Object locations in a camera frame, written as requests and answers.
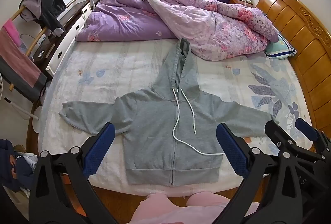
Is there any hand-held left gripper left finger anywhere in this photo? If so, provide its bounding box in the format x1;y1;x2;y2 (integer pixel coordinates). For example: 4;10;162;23
29;122;116;224

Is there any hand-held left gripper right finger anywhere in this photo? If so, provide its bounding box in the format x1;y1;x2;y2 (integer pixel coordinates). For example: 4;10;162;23
216;123;306;224

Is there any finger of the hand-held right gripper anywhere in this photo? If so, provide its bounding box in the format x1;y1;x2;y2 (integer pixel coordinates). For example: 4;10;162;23
295;118;331;160
264;120;314;156

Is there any grey zip hoodie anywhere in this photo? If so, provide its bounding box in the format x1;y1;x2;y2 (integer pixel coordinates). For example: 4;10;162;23
59;38;280;187

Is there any dark blue clothes pile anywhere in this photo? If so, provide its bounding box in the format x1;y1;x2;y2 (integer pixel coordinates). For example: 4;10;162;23
0;138;40;193

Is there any wooden bed with sheet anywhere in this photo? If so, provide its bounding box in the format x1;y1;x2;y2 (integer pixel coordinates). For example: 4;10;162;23
37;38;314;197

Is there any person's pink clothing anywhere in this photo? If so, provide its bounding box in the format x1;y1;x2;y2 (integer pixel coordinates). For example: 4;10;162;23
130;192;259;224

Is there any teal striped pillow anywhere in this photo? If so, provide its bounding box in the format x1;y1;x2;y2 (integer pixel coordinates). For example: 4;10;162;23
264;33;297;60

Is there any white fan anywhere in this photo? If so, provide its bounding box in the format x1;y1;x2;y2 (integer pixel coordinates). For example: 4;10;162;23
0;73;6;103

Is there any dusty pink grey towel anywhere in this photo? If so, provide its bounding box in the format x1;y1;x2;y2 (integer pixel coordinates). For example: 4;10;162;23
0;26;47;103

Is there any white dresser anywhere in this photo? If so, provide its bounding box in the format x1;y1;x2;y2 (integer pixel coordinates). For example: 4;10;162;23
30;0;93;83

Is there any wooden nightstand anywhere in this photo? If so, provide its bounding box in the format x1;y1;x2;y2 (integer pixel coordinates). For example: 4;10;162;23
229;0;254;8

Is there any purple floral quilt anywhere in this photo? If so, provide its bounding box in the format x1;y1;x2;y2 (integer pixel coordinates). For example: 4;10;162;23
75;0;279;61

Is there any bright pink cloth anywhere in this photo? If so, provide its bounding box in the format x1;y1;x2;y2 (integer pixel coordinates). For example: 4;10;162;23
2;19;24;47

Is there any dark hooded jacket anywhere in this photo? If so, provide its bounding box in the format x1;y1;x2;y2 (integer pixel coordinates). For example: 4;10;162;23
19;0;68;37

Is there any wooden bed frame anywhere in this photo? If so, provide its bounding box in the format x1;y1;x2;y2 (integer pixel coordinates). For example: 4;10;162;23
26;0;331;200

